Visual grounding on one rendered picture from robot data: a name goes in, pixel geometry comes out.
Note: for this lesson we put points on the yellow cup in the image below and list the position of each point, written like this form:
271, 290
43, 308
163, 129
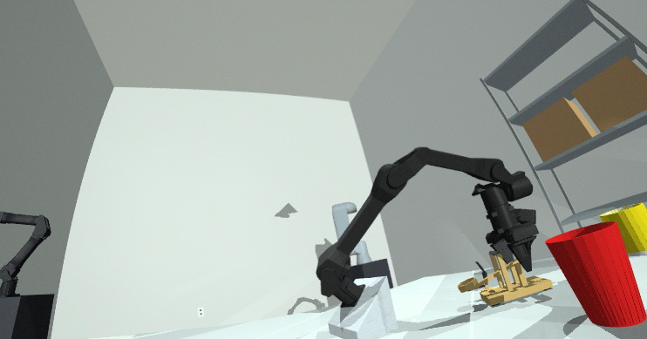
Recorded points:
632, 223

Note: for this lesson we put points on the red cup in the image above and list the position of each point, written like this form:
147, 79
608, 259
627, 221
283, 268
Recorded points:
597, 267

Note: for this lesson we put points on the tan wooden catapult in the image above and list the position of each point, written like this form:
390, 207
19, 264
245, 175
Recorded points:
521, 286

